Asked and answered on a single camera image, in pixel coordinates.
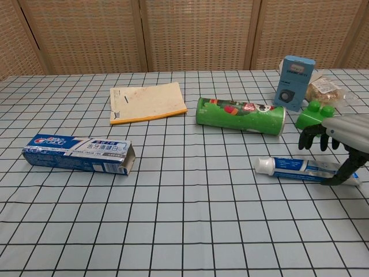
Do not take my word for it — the green toy building brick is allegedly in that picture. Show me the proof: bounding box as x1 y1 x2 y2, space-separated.
294 100 336 130

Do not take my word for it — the clear bag of pastry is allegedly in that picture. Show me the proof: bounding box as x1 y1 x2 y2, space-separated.
306 70 361 106

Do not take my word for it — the small light blue carton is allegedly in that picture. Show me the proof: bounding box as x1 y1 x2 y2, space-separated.
272 55 316 112

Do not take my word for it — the light blue checkered tablecloth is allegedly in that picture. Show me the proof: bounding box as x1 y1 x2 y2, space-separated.
0 68 369 277

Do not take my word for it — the green chips can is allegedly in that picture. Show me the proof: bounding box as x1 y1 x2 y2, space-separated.
195 96 287 136

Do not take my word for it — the cream notepad with orange edge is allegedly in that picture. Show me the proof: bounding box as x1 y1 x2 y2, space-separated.
110 82 189 125

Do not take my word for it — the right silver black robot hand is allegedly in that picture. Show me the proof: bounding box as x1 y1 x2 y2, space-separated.
298 115 369 186

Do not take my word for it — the blue white toothpaste tube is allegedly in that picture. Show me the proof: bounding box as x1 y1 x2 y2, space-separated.
254 156 362 187

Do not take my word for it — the woven bamboo folding screen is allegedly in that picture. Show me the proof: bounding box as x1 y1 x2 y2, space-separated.
0 0 369 82

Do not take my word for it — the blue white toothpaste box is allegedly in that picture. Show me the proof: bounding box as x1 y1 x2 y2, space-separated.
22 133 137 176

